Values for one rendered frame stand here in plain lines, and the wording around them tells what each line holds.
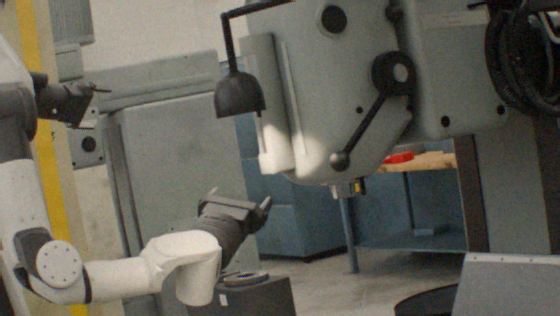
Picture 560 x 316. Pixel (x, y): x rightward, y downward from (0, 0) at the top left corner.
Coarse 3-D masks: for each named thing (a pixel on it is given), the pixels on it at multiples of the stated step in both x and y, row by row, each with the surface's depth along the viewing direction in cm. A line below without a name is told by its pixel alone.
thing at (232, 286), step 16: (224, 272) 194; (240, 272) 188; (256, 272) 186; (224, 288) 181; (240, 288) 178; (256, 288) 178; (272, 288) 180; (288, 288) 182; (208, 304) 186; (224, 304) 181; (240, 304) 176; (256, 304) 178; (272, 304) 180; (288, 304) 182
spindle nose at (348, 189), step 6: (330, 186) 151; (336, 186) 150; (342, 186) 149; (348, 186) 149; (354, 186) 150; (336, 192) 150; (342, 192) 149; (348, 192) 149; (354, 192) 150; (360, 192) 151; (336, 198) 150
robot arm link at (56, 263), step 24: (0, 168) 146; (24, 168) 147; (0, 192) 146; (24, 192) 146; (0, 216) 146; (24, 216) 145; (24, 240) 143; (48, 240) 145; (24, 264) 142; (48, 264) 142; (72, 264) 144
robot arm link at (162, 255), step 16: (160, 240) 155; (176, 240) 156; (192, 240) 157; (208, 240) 157; (144, 256) 154; (160, 256) 152; (176, 256) 153; (192, 256) 154; (208, 256) 156; (160, 272) 152; (160, 288) 154
